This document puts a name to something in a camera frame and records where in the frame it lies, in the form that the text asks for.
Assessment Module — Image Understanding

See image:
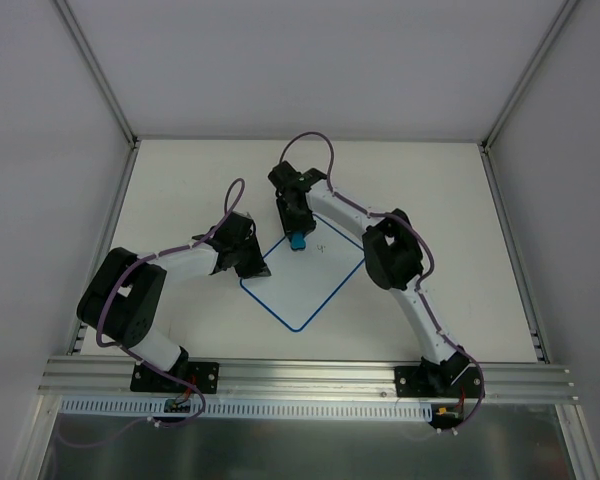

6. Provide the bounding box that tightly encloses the blue foam whiteboard eraser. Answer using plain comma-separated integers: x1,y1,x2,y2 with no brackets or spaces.
290,232,306,251

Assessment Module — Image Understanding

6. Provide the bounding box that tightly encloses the blue-framed small whiteboard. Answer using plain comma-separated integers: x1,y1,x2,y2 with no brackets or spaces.
240,215,364,333

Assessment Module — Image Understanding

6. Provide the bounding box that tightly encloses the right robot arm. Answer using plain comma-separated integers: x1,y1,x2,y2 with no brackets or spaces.
268,161,472,397

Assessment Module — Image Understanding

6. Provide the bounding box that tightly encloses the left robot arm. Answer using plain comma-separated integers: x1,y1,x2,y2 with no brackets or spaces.
76,212,271,393

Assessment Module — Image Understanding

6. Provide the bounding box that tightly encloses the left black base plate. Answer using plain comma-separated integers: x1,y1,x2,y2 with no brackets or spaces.
130,360,219,394

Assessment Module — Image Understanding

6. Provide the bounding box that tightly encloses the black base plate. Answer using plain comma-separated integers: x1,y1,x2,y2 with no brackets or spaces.
130,360,219,394
393,365,483,399

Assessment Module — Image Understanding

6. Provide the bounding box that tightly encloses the white slotted cable duct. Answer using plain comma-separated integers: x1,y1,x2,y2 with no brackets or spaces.
59,396,433,423

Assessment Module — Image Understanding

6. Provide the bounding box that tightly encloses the aluminium mounting rail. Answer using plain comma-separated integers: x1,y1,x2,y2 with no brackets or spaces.
37,355,580,404

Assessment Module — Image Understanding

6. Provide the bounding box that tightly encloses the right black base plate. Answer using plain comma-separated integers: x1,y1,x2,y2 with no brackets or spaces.
393,365,483,399

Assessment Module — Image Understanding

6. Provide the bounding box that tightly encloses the left aluminium frame post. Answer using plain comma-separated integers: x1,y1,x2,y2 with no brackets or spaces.
52,0,141,356

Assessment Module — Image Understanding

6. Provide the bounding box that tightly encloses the aluminium frame post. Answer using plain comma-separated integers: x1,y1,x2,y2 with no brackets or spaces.
52,0,141,356
481,1,586,363

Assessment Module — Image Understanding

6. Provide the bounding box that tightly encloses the right aluminium frame post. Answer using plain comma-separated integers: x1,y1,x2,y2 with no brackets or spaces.
481,1,586,363

